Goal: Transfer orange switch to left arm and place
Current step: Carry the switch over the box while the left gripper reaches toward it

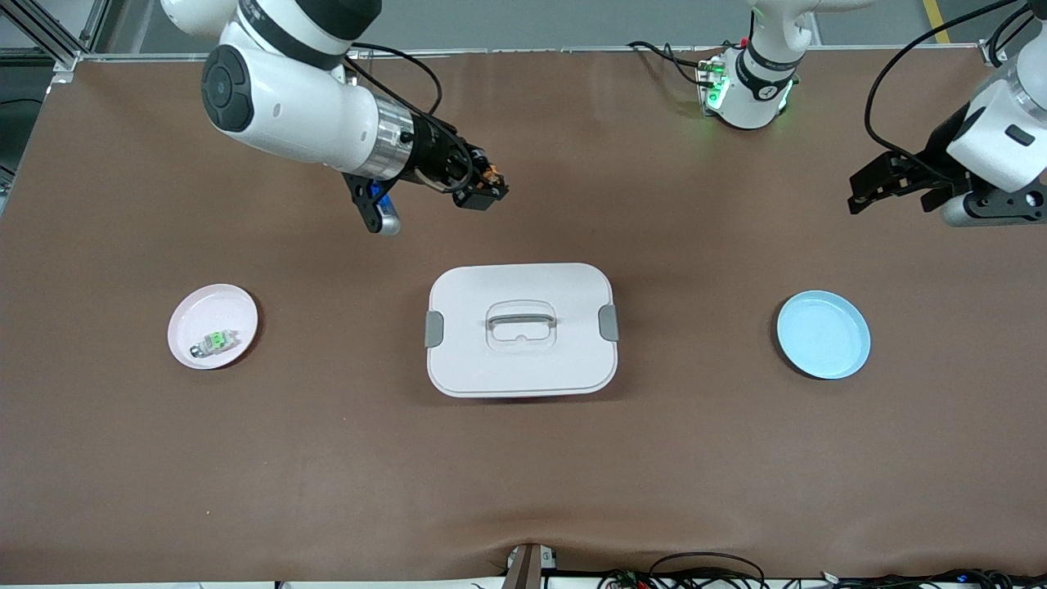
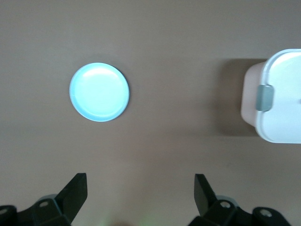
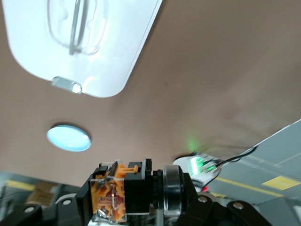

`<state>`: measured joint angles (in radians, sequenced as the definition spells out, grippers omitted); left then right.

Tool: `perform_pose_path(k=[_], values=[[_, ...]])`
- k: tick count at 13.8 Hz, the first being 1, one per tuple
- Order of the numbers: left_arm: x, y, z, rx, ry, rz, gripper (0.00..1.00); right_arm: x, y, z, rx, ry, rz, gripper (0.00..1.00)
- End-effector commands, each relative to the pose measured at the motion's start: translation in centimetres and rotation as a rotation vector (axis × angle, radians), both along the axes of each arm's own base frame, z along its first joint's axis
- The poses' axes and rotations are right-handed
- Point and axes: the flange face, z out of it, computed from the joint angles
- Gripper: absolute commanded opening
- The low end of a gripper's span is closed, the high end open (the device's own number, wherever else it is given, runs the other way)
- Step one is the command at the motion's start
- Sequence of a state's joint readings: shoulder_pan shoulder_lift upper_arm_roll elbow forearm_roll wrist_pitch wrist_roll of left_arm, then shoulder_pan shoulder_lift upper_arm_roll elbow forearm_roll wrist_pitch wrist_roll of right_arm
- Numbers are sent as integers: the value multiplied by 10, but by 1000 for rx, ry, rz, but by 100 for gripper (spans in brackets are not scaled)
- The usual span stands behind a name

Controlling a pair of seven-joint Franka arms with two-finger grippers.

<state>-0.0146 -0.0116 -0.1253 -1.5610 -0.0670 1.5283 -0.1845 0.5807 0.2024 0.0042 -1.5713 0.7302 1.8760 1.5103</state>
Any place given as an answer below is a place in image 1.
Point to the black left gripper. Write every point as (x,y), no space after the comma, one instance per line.
(933,157)

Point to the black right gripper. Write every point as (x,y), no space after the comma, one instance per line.
(432,151)

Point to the orange black switch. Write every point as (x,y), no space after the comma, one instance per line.
(492,174)

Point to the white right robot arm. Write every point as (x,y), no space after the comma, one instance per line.
(286,106)

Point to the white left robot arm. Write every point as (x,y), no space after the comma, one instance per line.
(757,82)

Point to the white lidded box grey latches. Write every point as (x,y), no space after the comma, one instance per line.
(523,368)

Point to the light blue round plate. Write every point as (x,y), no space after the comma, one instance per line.
(822,335)

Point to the pink round plate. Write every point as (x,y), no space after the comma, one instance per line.
(229,307)

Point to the brown table mat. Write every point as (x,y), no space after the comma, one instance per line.
(523,474)

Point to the aluminium corner post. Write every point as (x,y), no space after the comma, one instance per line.
(994,53)

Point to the green clear switch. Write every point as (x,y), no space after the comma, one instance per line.
(216,341)

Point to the metal table edge bracket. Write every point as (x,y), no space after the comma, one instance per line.
(527,568)

